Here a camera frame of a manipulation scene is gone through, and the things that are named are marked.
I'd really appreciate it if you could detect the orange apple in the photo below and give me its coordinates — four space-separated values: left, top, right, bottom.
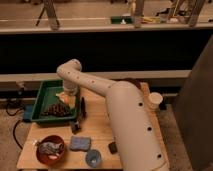
64 97 70 105

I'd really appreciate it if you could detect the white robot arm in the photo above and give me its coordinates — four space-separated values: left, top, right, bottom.
57 59 169 171

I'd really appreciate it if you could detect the blue plastic cup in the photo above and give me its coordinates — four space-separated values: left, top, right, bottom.
85 149 102 168

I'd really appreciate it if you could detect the white paper cup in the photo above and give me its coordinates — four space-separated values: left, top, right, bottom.
148 92 163 110

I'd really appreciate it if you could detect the dark grape bunch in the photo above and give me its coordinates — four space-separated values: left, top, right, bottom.
43 104 70 117

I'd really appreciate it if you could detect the green plastic tray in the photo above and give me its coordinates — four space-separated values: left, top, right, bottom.
31 80 80 124

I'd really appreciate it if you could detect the small dark clip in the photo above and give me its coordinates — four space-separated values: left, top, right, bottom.
70 121 81 134

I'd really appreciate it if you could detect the blue power box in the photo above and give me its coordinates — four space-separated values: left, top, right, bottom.
22 105 33 122

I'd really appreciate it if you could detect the blue sponge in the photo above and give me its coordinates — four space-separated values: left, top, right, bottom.
69 136 91 151

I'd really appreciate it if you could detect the grey crumpled cloth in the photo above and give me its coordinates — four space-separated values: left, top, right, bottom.
38 142 64 156

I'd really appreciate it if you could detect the dark purple bowl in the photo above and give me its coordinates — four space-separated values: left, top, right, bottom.
124 78 141 89

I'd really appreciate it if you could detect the black rectangular block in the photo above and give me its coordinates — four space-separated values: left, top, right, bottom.
108 142 118 154

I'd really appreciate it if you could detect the red bowl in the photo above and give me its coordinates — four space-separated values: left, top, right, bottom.
36 135 65 166

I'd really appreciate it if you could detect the green box in background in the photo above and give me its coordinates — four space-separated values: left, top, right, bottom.
110 16 132 24

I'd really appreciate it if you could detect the black cable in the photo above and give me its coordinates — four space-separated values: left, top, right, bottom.
5 96 26 150

